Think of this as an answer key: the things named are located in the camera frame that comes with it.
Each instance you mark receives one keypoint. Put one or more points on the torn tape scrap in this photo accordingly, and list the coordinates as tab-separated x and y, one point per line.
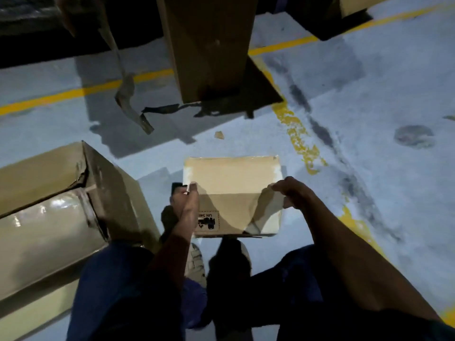
449	117

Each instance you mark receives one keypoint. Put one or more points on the person's right hand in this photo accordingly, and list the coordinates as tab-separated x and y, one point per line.
296	193

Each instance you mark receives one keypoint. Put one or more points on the upright brown cardboard sheet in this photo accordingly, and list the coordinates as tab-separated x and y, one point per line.
206	42

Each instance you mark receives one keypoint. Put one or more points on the person's right forearm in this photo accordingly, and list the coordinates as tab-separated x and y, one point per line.
362	266

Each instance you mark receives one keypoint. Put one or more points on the small cardboard box hazard label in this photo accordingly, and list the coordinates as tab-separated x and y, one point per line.
231	177

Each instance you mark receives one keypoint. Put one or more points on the hanging brown tape strip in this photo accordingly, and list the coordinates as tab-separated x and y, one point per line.
124	92

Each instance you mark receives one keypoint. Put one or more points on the person's right woven shoe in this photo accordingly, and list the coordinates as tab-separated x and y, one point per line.
246	255

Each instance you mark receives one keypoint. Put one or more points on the person's blue jeans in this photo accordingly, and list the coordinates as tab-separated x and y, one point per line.
106	280

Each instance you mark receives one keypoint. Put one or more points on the person's left woven shoe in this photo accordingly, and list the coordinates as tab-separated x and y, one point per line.
197	262

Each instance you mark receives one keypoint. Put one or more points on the person's woven shoe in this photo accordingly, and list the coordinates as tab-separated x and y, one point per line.
246	255
197	262

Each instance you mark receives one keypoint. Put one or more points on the person's left forearm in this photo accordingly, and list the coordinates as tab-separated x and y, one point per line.
170	255

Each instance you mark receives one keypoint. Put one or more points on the dusty torn cardboard box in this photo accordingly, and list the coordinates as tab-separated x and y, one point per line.
110	195

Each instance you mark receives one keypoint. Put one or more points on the brown cardboard box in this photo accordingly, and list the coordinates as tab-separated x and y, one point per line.
355	5

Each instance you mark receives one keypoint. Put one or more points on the person's left hand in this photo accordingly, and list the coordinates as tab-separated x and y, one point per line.
185	209

